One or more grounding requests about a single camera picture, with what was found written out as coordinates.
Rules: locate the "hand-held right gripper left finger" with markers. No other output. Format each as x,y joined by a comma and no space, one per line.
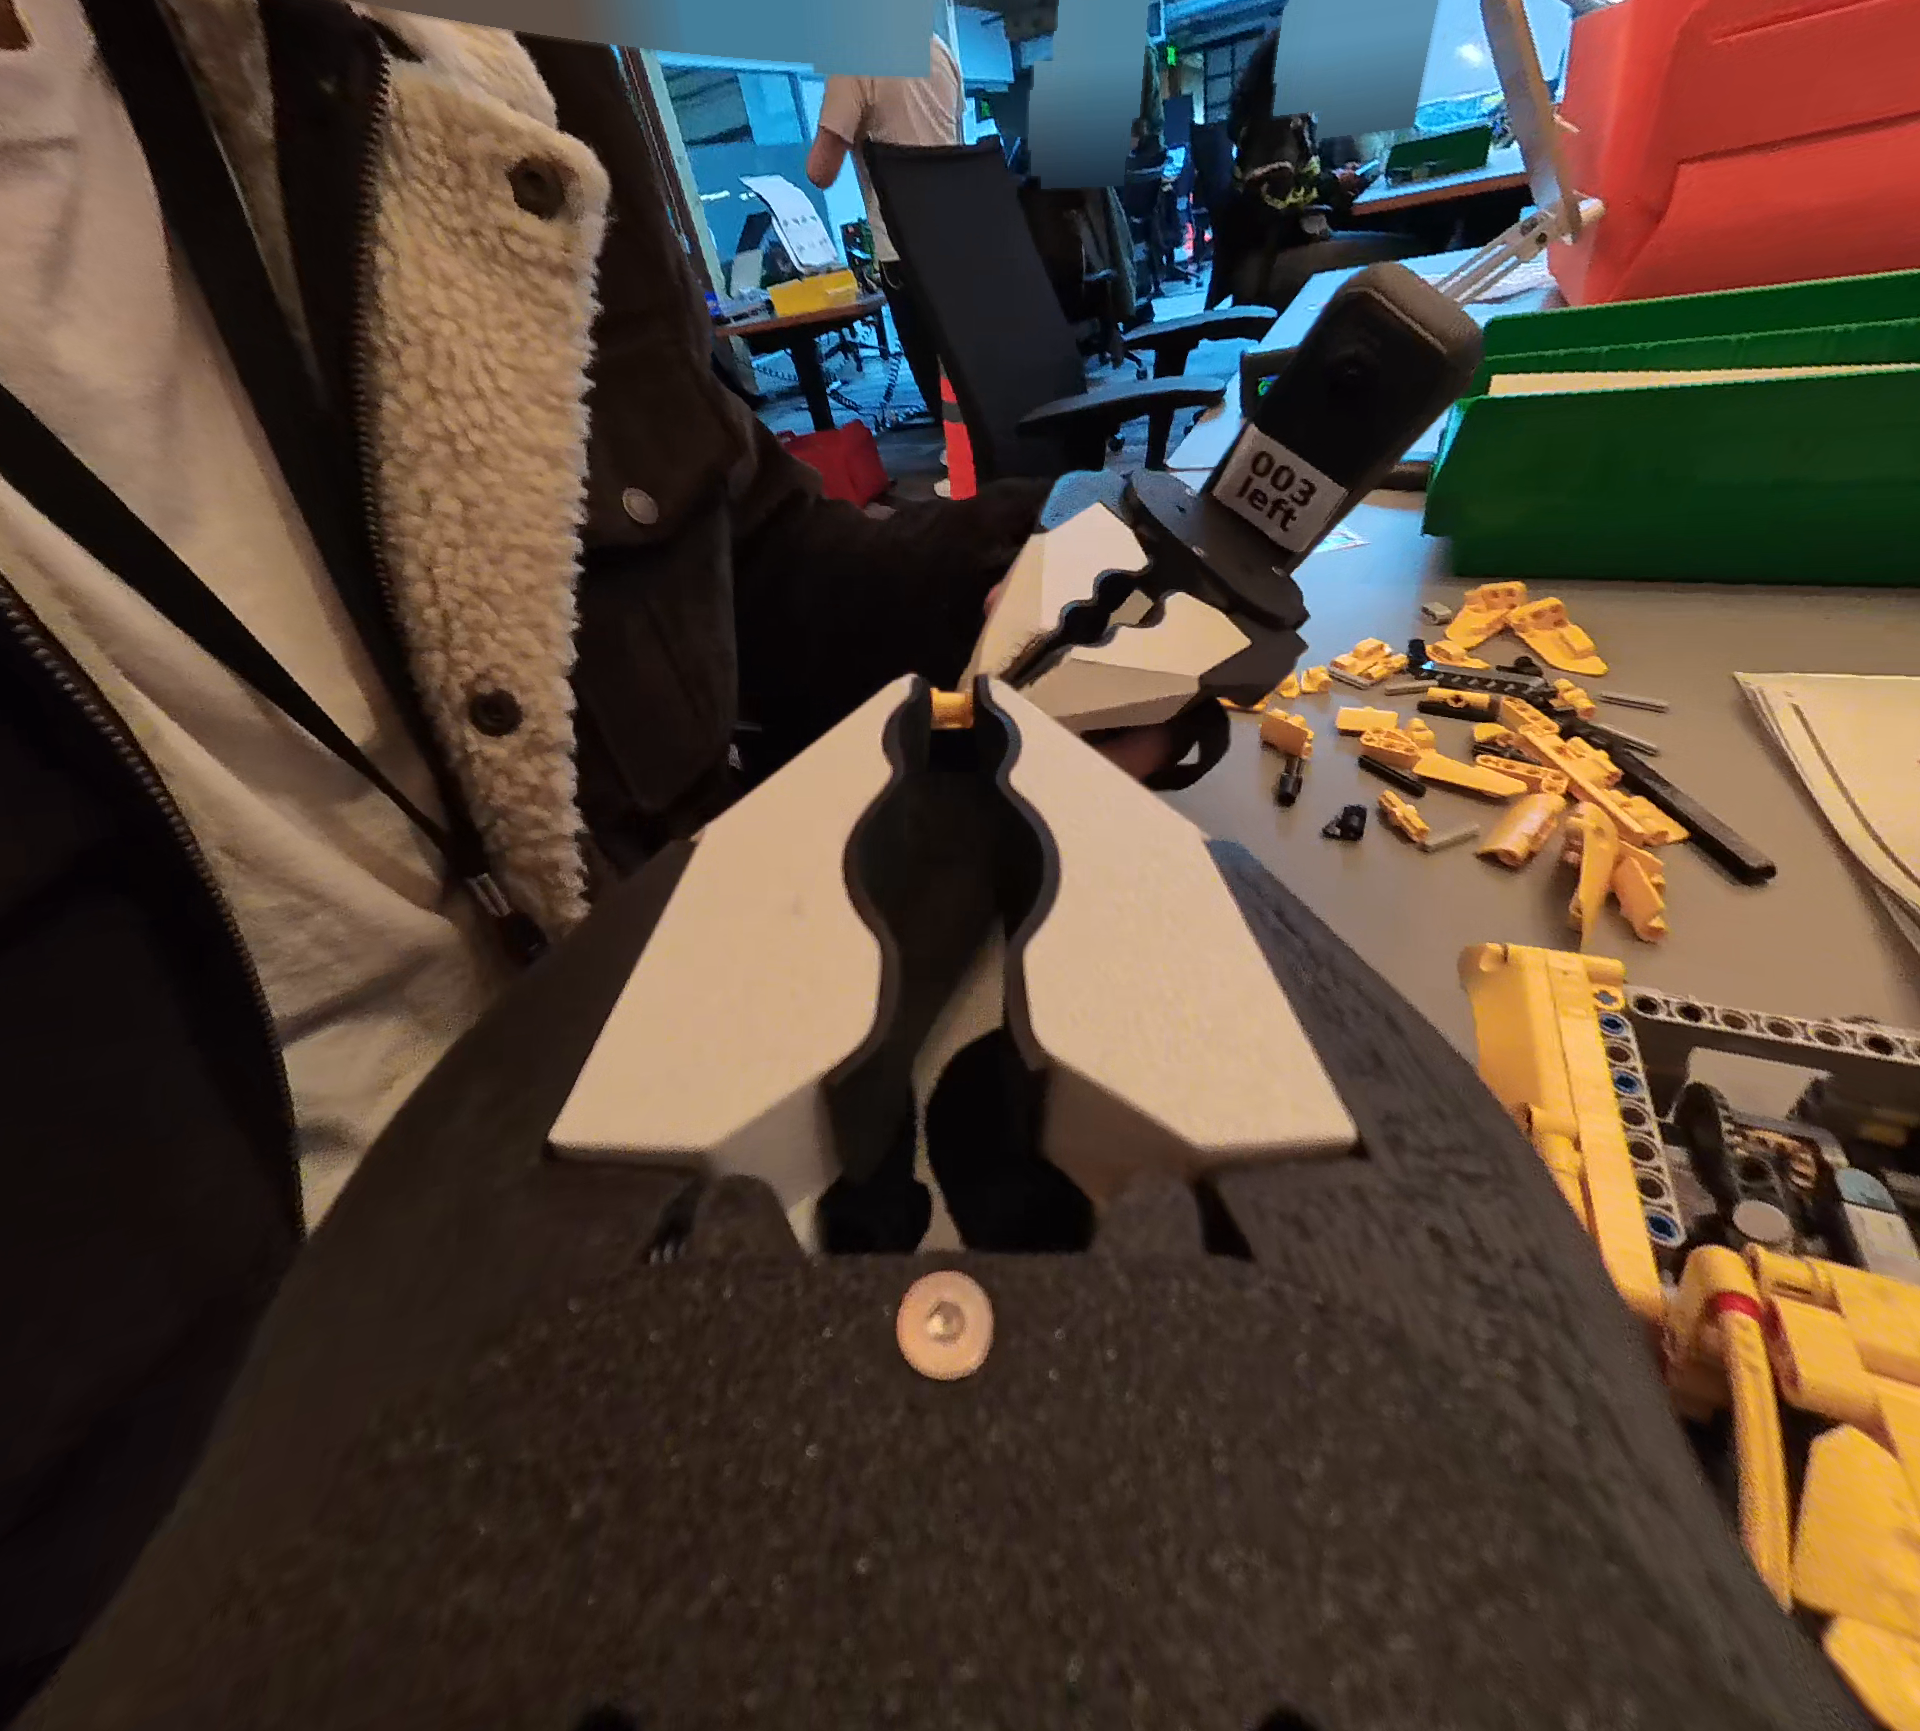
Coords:
720,996

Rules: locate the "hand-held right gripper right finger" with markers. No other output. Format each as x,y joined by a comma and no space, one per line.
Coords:
1186,996

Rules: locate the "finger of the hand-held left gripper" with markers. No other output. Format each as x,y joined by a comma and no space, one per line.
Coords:
1051,584
1156,674

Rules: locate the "yellow brick subassembly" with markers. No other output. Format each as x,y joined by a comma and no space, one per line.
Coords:
953,709

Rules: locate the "yellow toy brick car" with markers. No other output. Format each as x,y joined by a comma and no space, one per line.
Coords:
1561,1056

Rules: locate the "pile of yellow brick parts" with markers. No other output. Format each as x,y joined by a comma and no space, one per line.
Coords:
1530,742

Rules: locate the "grey desk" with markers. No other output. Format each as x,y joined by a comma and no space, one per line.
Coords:
1351,892

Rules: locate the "orange traffic cone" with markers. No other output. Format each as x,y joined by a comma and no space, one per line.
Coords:
958,441

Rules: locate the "red bag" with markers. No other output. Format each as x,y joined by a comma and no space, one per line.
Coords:
841,465

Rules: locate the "green storage bin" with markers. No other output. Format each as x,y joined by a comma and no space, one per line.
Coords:
1650,487

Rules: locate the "white lattice stand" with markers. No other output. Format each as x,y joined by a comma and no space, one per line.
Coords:
1530,111

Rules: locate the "black office chair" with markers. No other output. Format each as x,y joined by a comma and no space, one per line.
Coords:
977,261

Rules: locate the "yellow storage bin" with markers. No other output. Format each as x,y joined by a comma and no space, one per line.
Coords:
816,294

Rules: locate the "orange carry bag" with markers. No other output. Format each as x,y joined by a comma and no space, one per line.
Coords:
1741,111

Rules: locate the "person's fleece jacket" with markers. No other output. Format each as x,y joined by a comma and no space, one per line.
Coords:
482,411

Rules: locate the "open instruction booklet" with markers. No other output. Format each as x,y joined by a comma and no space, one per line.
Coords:
1846,770

